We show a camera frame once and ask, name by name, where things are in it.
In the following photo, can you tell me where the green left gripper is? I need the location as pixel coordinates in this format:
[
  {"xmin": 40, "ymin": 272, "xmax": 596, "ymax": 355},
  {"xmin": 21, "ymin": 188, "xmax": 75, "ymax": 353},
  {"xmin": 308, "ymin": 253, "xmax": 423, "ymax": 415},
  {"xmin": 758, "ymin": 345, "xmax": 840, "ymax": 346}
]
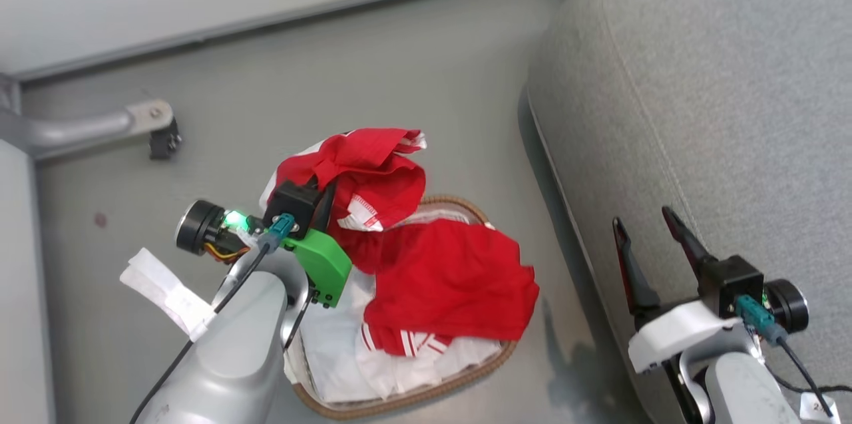
[{"xmin": 286, "ymin": 182, "xmax": 353, "ymax": 309}]

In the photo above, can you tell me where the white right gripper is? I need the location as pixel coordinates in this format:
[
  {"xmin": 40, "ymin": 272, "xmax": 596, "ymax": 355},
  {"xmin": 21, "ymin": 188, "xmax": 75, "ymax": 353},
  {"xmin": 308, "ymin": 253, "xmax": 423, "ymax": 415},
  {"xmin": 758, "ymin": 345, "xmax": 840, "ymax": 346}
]
[{"xmin": 612, "ymin": 205, "xmax": 743, "ymax": 373}]

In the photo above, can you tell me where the red sports jersey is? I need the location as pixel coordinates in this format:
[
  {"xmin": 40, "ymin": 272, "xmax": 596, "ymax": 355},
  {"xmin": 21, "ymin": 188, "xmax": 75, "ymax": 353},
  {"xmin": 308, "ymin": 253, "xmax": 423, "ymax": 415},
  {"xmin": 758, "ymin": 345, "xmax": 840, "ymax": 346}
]
[{"xmin": 260, "ymin": 128, "xmax": 541, "ymax": 358}]

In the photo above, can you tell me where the white cloth in basket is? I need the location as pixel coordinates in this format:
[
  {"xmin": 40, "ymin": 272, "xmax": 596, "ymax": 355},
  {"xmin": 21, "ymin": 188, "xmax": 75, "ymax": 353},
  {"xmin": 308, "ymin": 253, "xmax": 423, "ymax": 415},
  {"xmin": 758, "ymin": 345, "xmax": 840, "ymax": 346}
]
[{"xmin": 286, "ymin": 208, "xmax": 504, "ymax": 405}]

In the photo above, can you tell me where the white basket with brown rim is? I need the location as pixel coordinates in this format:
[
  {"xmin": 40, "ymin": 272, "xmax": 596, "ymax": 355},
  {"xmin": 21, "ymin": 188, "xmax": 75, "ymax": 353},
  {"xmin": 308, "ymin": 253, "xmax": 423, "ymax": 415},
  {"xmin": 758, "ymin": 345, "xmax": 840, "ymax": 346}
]
[{"xmin": 286, "ymin": 194, "xmax": 520, "ymax": 421}]

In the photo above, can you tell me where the black caster wheel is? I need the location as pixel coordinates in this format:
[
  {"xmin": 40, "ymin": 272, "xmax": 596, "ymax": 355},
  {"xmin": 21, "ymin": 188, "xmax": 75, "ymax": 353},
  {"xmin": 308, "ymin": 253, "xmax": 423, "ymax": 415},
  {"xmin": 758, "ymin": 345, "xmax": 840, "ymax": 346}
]
[{"xmin": 149, "ymin": 119, "xmax": 182, "ymax": 160}]

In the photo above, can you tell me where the white paper tag strip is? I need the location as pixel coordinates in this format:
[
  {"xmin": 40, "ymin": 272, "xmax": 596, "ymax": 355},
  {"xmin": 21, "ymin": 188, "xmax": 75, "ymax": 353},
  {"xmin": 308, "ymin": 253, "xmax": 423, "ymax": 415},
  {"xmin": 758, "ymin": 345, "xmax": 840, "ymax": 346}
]
[{"xmin": 120, "ymin": 248, "xmax": 218, "ymax": 343}]

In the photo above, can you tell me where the grey fabric sofa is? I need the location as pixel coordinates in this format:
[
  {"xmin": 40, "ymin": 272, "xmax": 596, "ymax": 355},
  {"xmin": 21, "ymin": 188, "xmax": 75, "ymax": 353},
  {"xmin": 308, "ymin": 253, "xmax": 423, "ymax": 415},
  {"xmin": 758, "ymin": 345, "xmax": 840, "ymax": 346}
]
[{"xmin": 526, "ymin": 0, "xmax": 852, "ymax": 424}]

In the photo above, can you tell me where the small white printed tag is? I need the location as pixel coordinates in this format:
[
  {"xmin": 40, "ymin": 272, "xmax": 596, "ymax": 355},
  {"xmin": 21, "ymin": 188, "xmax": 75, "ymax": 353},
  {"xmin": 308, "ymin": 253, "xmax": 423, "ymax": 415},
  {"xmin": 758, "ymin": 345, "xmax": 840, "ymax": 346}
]
[{"xmin": 799, "ymin": 392, "xmax": 843, "ymax": 424}]

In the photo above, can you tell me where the grey metal partition foot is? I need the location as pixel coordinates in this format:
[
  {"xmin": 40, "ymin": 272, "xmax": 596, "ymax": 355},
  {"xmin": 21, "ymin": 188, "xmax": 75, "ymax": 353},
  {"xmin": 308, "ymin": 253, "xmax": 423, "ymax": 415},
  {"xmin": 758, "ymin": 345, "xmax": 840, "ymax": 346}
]
[{"xmin": 0, "ymin": 99, "xmax": 175, "ymax": 162}]

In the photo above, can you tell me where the teal left cable connector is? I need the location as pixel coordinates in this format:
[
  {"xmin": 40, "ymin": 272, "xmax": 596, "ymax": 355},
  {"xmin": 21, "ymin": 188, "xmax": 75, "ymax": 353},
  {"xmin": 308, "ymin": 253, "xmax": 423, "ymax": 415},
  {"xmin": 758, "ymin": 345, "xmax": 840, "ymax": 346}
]
[{"xmin": 256, "ymin": 213, "xmax": 296, "ymax": 253}]

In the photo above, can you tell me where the teal cable connector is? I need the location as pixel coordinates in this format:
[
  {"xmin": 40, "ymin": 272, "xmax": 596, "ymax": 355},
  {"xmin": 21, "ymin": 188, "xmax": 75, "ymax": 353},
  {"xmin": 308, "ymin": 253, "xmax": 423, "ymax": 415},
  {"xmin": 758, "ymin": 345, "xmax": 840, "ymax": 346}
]
[
  {"xmin": 736, "ymin": 294, "xmax": 789, "ymax": 345},
  {"xmin": 256, "ymin": 213, "xmax": 296, "ymax": 253}
]

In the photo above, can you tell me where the teal right cable connector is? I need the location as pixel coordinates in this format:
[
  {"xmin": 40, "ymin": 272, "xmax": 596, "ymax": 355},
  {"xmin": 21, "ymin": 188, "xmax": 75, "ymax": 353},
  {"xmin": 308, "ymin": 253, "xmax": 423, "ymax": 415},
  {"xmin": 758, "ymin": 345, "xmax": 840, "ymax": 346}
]
[{"xmin": 736, "ymin": 294, "xmax": 789, "ymax": 345}]

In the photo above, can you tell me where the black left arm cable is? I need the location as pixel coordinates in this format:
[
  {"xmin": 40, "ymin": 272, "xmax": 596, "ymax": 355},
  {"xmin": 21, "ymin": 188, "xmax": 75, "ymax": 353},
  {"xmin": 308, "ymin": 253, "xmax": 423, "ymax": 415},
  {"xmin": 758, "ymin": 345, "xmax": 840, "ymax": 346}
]
[{"xmin": 130, "ymin": 244, "xmax": 271, "ymax": 424}]

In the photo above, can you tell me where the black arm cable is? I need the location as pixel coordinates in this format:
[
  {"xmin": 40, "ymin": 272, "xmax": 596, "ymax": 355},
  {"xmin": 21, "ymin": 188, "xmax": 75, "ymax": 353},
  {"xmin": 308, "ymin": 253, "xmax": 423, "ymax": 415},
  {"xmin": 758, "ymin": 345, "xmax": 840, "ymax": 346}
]
[
  {"xmin": 765, "ymin": 337, "xmax": 852, "ymax": 418},
  {"xmin": 130, "ymin": 244, "xmax": 271, "ymax": 424}
]

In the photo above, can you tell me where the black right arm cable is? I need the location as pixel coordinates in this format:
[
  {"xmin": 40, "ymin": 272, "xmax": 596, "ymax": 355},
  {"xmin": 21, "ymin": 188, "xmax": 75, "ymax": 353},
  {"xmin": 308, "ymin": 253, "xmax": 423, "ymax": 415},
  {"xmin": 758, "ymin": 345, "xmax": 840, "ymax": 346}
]
[{"xmin": 765, "ymin": 337, "xmax": 852, "ymax": 418}]

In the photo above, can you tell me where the grey partition bottom rail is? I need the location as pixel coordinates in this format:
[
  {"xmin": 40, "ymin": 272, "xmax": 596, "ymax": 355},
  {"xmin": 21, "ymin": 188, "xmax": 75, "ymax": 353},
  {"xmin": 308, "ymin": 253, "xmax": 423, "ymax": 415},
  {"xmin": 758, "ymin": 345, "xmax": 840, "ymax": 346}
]
[{"xmin": 0, "ymin": 0, "xmax": 574, "ymax": 83}]

